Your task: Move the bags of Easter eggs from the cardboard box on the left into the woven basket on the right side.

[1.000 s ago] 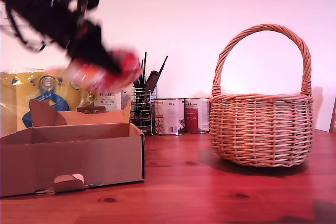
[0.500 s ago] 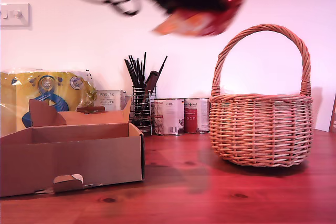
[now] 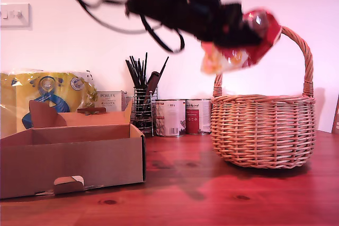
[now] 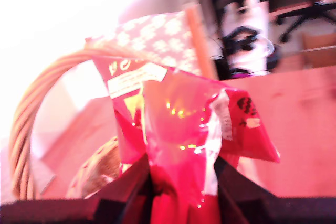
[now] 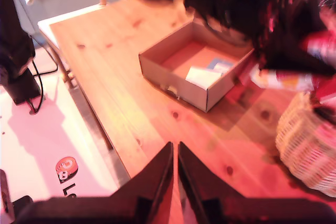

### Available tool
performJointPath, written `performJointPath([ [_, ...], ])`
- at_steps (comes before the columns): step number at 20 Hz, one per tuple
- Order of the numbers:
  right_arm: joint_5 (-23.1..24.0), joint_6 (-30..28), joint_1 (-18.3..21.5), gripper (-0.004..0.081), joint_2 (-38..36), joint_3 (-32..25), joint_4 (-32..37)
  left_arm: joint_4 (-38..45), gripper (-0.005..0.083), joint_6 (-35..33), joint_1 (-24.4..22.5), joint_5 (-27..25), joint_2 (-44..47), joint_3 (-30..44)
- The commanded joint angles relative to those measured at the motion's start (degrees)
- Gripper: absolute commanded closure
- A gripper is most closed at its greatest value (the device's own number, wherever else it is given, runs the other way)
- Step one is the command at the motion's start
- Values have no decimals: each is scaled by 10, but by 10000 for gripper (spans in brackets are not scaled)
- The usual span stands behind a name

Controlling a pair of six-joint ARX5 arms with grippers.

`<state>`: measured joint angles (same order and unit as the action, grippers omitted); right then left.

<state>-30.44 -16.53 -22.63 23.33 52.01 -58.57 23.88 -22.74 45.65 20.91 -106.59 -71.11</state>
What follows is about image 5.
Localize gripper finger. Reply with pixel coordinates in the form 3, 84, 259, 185
111, 141, 175, 209
258, 47, 336, 77
177, 141, 244, 209

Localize dark red egg bag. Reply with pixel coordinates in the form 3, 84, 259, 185
249, 31, 336, 105

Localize brown cardboard box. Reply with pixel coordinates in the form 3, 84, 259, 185
138, 19, 255, 113

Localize woven wicker basket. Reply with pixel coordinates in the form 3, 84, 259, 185
275, 91, 336, 198

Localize light blue paper sheet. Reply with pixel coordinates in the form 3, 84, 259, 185
206, 57, 235, 74

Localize white carton red logo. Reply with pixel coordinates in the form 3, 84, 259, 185
0, 71, 120, 204

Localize black upright stand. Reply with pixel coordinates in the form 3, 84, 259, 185
0, 0, 42, 106

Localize black floor cable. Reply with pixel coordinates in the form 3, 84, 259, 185
27, 39, 59, 114

